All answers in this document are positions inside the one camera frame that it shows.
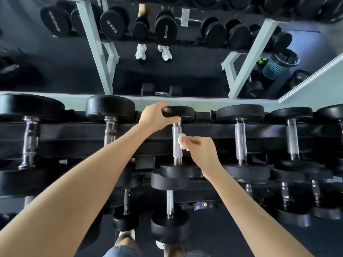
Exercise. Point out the black dumbbell rack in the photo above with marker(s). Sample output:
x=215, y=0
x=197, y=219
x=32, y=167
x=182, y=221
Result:
x=67, y=136

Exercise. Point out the white wet wipe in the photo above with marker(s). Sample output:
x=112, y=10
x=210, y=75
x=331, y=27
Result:
x=181, y=139

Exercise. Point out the person's left hand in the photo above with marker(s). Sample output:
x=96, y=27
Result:
x=152, y=117

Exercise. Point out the person's right leg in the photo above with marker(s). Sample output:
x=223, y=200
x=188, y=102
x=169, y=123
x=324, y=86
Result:
x=174, y=250

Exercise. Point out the person's left white sneaker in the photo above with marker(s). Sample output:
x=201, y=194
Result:
x=131, y=234

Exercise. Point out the person's left forearm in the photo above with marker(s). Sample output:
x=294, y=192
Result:
x=67, y=206

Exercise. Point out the person's white sneaker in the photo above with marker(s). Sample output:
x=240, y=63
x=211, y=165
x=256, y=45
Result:
x=131, y=234
x=160, y=244

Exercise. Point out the person's right hand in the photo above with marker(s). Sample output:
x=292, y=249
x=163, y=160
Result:
x=205, y=155

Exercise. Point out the person's right white sneaker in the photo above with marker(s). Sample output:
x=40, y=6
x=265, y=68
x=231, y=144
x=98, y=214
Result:
x=160, y=244

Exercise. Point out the person's right forearm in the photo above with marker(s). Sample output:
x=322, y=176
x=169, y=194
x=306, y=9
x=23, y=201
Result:
x=254, y=224

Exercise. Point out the medium black dumbbell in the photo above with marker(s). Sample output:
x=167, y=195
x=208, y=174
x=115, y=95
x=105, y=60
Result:
x=292, y=218
x=249, y=190

